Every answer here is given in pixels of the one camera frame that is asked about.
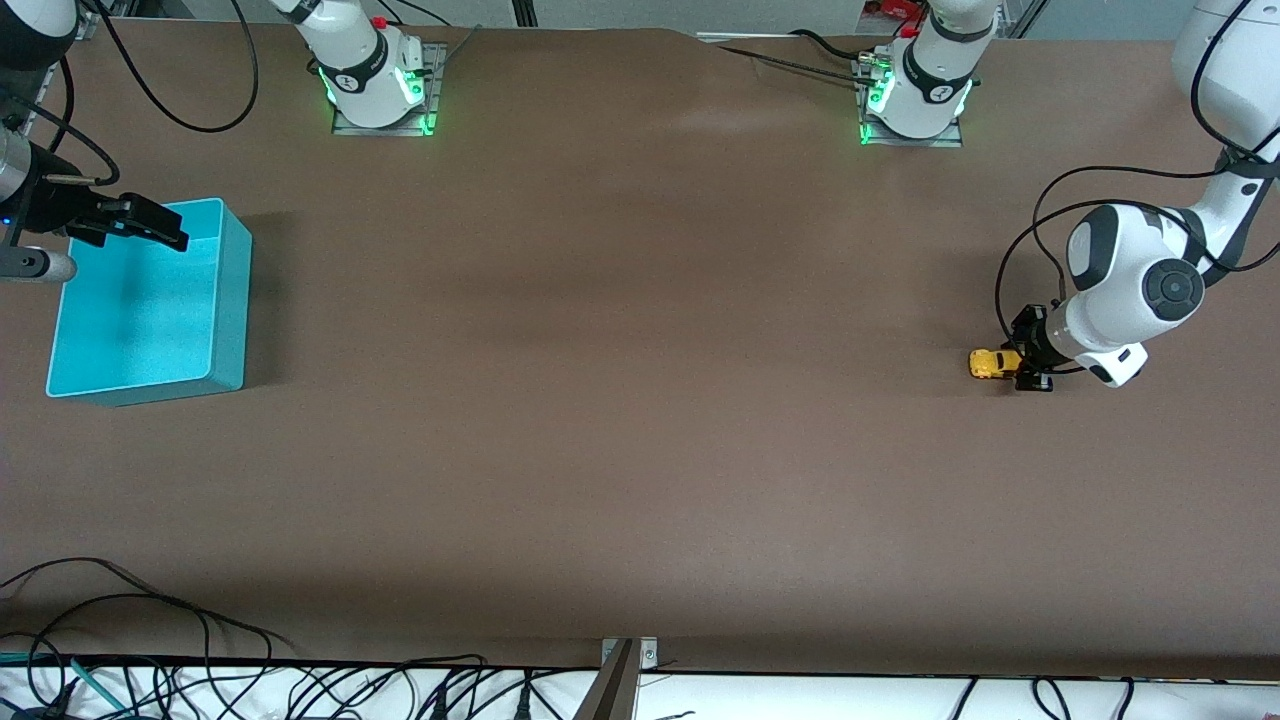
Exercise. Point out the dark camera mount post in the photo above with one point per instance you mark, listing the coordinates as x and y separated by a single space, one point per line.
610 695

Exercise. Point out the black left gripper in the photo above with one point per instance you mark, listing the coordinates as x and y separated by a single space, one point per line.
1030 337

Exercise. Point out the small metal bracket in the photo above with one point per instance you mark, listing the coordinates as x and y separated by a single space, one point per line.
648 652

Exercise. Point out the yellow beetle toy car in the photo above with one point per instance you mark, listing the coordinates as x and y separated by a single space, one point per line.
988 364

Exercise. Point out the aluminium frame profile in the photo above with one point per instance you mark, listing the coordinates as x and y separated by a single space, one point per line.
1022 15
85 30

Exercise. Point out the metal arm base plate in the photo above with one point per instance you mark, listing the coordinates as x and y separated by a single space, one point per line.
950 142
350 129

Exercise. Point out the turquoise plastic storage bin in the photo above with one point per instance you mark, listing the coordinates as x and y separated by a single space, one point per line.
140 300

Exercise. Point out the black frame post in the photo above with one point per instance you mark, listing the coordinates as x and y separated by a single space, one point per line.
525 12

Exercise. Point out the red background object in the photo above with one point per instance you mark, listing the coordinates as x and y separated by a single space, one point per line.
893 8

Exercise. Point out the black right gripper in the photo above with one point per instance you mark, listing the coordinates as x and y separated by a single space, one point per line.
58 205

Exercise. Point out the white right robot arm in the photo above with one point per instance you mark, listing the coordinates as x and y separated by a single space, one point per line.
360 70

